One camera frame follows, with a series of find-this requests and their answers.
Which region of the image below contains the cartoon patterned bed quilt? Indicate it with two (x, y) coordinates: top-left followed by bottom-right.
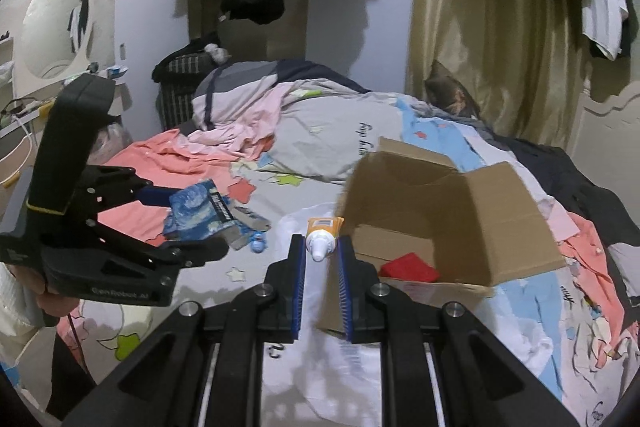
(54, 91), (640, 427)

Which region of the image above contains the brown patterned pillow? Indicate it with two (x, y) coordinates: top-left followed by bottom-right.
(424, 61), (480, 119)

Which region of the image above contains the black striped laundry basket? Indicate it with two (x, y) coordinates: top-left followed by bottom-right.
(152, 31), (220, 130)

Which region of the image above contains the white plastic bag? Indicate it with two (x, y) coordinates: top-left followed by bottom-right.
(259, 200), (557, 427)

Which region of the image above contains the cream bed headboard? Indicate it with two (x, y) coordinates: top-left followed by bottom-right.
(568, 81), (640, 225)

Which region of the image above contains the brown cardboard box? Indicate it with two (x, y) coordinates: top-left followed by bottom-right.
(316, 136), (568, 334)

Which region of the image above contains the white orange cream tube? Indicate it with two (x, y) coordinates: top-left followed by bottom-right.
(305, 217), (344, 262)

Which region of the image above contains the small blue toy figure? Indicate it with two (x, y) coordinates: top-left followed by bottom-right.
(250, 232), (267, 254)

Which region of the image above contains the red item in box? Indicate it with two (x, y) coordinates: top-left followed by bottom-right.
(378, 253), (440, 283)

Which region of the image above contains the starry night tissue pack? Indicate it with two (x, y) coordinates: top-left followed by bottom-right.
(163, 180), (235, 242)

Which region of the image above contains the grey pink folded blanket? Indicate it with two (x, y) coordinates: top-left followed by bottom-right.
(176, 60), (367, 159)

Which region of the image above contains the round wall mirror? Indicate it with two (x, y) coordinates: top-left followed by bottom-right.
(12, 0), (93, 98)

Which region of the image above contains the gold curtain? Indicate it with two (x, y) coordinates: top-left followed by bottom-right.
(406, 0), (588, 146)

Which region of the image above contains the left hand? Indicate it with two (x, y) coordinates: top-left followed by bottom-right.
(9, 265), (79, 317)

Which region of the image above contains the bag of wooden chopsticks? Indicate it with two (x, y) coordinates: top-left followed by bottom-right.
(220, 197), (271, 251)

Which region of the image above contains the white hanging shirt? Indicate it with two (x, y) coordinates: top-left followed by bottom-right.
(582, 0), (628, 61)

